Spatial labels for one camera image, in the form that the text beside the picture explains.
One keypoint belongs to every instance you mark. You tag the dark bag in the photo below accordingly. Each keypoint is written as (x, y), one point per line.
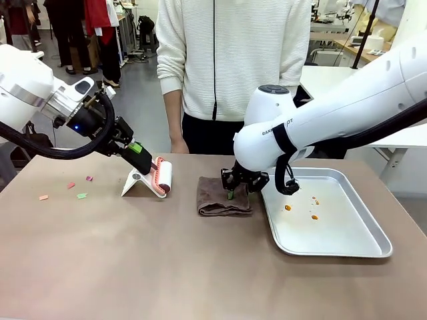
(33, 137)

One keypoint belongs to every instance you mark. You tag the person in white sweater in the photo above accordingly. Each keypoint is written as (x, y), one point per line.
(233, 50)

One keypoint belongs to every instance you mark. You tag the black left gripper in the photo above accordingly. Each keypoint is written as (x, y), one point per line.
(91, 125)

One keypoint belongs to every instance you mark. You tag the person's right forearm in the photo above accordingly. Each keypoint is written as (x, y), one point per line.
(174, 113)

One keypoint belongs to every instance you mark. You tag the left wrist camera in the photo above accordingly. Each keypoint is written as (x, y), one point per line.
(109, 91)

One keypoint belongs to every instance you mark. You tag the black pole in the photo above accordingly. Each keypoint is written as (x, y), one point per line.
(366, 33)

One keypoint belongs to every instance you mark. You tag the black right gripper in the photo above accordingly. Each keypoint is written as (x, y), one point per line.
(245, 176)

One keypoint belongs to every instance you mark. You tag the white background table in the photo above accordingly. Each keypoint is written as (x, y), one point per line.
(400, 136)

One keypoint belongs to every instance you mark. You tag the wooden background bench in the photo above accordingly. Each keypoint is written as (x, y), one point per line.
(360, 50)

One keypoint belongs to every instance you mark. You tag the background person in black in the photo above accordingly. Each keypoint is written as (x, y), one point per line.
(75, 33)

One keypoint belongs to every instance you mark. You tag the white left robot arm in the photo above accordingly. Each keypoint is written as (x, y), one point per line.
(20, 83)

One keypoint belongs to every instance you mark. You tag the pink white lint roller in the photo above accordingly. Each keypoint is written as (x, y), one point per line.
(163, 176)

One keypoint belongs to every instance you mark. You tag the silver metal tray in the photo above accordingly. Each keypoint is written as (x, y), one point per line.
(333, 233)

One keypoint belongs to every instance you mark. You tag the green paper scrap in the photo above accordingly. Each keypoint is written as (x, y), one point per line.
(81, 195)

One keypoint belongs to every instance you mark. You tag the background person red white clothes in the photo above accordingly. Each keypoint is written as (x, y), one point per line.
(106, 40)

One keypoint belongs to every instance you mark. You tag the black tablet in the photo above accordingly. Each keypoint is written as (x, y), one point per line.
(302, 96)

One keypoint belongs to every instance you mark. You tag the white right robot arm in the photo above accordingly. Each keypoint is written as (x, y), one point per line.
(333, 110)

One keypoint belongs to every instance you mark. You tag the person's right hand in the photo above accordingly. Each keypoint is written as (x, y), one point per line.
(179, 145)

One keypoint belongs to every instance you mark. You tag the white lint roller stand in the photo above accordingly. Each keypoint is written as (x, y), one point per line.
(131, 183)

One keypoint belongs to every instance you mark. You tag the brown terry towel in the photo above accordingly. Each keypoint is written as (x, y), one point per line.
(215, 198)

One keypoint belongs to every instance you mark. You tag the red paper scrap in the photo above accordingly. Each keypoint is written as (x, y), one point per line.
(70, 185)

